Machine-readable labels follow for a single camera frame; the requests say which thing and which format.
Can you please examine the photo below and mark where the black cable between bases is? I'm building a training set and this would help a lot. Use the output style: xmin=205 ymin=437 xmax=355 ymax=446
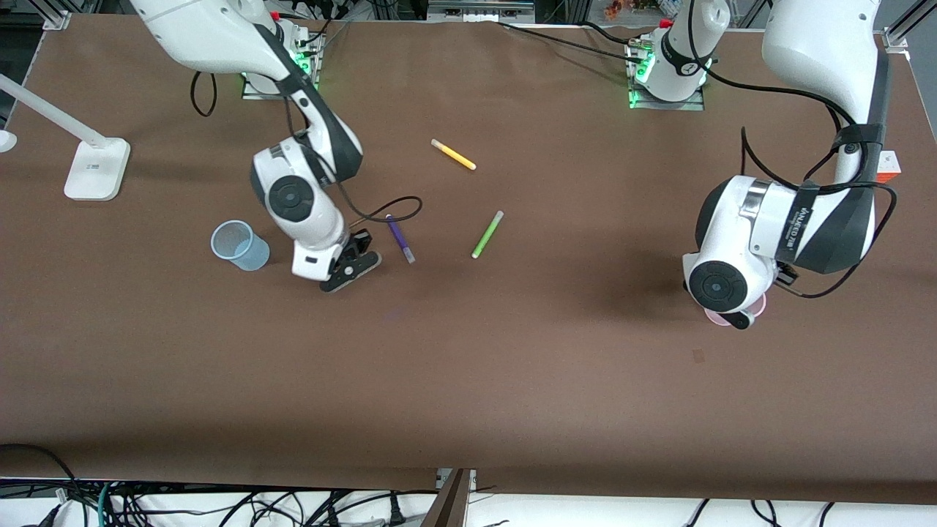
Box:
xmin=498 ymin=20 xmax=645 ymax=59

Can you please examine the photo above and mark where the black floor cable loop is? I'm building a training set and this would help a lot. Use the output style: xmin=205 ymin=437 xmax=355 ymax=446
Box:
xmin=0 ymin=443 xmax=78 ymax=506

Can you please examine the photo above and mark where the translucent blue cup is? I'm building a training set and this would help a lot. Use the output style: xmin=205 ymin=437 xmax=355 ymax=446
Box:
xmin=211 ymin=220 xmax=271 ymax=272

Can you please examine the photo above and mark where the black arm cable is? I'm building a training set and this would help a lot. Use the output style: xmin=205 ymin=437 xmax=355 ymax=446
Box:
xmin=706 ymin=66 xmax=898 ymax=299
xmin=191 ymin=71 xmax=219 ymax=119

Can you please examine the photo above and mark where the translucent pink cup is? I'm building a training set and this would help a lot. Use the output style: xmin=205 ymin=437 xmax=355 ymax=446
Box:
xmin=703 ymin=293 xmax=767 ymax=326

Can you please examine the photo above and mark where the aluminium profile corner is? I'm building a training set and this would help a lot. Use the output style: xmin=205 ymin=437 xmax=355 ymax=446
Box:
xmin=881 ymin=0 xmax=937 ymax=53
xmin=40 ymin=0 xmax=72 ymax=31

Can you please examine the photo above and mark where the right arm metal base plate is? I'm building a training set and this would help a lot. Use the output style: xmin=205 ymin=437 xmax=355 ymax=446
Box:
xmin=242 ymin=33 xmax=321 ymax=101

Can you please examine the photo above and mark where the aluminium frame post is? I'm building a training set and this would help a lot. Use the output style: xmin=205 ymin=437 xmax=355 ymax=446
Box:
xmin=422 ymin=468 xmax=478 ymax=527

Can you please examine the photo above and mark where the yellow marker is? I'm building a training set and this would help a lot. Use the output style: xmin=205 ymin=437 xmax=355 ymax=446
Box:
xmin=431 ymin=138 xmax=477 ymax=171

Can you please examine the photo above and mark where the green marker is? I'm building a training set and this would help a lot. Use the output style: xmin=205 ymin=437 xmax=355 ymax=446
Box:
xmin=471 ymin=211 xmax=504 ymax=260

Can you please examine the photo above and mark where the colourful background item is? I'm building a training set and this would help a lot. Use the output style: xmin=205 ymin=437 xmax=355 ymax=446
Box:
xmin=604 ymin=0 xmax=660 ymax=21

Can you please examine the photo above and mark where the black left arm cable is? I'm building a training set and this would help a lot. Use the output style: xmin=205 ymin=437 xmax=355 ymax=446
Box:
xmin=706 ymin=66 xmax=898 ymax=299

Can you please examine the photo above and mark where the brown table cover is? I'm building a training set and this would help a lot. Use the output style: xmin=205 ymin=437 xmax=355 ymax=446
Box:
xmin=0 ymin=15 xmax=937 ymax=506

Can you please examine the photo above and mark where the white stand base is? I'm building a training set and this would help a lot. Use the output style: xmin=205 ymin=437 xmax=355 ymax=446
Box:
xmin=0 ymin=72 xmax=131 ymax=202

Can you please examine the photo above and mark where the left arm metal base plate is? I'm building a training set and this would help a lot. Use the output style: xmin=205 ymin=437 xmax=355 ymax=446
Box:
xmin=628 ymin=40 xmax=706 ymax=111

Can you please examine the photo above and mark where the grey metal bracket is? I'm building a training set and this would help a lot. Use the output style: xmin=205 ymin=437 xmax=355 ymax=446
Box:
xmin=427 ymin=0 xmax=537 ymax=24

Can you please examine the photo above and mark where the purple marker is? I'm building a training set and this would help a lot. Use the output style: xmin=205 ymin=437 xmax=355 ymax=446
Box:
xmin=385 ymin=214 xmax=417 ymax=264

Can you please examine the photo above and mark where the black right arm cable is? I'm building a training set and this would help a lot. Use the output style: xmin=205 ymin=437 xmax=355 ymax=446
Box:
xmin=191 ymin=71 xmax=219 ymax=119

